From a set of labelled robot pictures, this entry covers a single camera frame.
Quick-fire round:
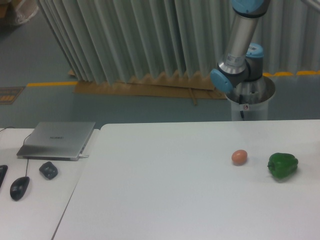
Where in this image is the black computer mouse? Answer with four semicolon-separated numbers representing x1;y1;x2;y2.
9;176;30;201

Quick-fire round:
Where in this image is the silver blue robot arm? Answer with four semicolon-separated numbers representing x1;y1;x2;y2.
210;0;320;105

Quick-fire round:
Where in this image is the green bell pepper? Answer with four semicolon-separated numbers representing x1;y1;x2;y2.
267;152;299;180

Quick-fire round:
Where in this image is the brown cardboard sheet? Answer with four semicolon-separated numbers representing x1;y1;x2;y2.
73;71;226;105

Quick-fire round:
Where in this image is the brown egg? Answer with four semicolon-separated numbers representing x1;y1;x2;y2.
231;149;248;166

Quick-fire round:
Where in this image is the white laptop plug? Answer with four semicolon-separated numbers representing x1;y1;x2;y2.
78;154;89;159

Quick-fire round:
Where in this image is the pale green pleated curtain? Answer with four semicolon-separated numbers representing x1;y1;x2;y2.
38;0;320;84

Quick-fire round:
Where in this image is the silver closed laptop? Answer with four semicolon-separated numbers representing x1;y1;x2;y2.
16;121;96;161

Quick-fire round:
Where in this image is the dark grey small gadget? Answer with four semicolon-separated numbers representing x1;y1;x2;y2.
39;161;59;180

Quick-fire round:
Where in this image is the black keyboard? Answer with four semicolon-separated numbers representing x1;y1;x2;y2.
0;165;8;187

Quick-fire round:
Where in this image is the clear plastic bag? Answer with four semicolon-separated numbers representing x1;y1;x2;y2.
6;0;39;26

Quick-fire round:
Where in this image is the cardboard box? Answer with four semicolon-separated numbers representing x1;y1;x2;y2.
0;0;11;19

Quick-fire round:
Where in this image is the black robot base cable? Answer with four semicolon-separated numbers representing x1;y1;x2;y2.
238;94;245;122

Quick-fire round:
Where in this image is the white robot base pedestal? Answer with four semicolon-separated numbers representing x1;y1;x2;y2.
225;76;276;121

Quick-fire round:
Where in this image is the black mouse cable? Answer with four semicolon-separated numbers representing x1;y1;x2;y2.
0;126;34;178

